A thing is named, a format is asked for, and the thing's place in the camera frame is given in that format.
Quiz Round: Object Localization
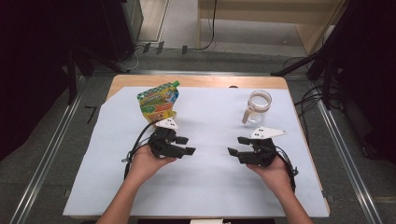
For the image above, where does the black floor cable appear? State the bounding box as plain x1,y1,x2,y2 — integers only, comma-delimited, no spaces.
190,0,218,51

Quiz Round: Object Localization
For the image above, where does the right hand-held gripper black cable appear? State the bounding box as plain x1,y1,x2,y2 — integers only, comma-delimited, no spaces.
275,145,300,192

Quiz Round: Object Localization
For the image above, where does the bundle of black cables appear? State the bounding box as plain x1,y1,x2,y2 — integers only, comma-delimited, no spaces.
281,55,326,146

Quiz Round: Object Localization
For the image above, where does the person's right hand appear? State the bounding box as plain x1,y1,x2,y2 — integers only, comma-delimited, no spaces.
247,155,294,196

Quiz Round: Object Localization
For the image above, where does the white floor cable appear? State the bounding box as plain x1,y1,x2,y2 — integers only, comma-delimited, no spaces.
120,43,148,71

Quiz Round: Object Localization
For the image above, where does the clear glass jug beige handle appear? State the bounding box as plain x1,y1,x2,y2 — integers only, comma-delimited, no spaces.
242,90,273,125

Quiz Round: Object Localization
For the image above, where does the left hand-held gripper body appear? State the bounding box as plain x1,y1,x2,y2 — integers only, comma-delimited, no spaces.
148,118,179,159

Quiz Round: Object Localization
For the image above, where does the metal floor rail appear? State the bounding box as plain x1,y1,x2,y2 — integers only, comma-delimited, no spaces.
309,78,383,224
92,69,312,77
8,74,87,224

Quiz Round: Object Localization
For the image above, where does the white table mat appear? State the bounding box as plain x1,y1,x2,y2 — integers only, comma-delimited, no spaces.
63,86,331,218

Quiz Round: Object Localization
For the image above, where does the light wooden furniture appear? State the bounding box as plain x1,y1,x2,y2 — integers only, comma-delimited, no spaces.
197,0,347,56

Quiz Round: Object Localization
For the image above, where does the black tripod stand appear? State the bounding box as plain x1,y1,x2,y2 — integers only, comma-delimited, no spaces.
270,0,368,110

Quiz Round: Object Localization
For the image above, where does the black metal stand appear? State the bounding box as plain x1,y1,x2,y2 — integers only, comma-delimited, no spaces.
64,45,127,105

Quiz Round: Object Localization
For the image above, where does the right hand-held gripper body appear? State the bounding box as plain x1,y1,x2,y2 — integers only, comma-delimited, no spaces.
237,126,288,167

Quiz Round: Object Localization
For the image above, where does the hand-held gripper black cable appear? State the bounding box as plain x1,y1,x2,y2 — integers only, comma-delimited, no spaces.
275,145,300,192
120,121,157,181

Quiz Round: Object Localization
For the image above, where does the person's left hand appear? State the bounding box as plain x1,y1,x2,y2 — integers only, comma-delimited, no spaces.
127,145,177,188

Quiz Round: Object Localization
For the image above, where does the left hand-held gripper black cable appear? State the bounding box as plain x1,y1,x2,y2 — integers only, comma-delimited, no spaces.
120,121,157,181

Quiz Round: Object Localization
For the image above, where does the colourful spouted refill pouch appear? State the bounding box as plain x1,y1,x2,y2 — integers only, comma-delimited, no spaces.
136,80,181,124

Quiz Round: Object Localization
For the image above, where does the dark cabinet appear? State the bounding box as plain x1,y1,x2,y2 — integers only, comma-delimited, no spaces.
101,0,145,63

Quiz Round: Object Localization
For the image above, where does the black curtain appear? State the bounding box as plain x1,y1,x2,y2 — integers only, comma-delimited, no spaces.
0,0,74,161

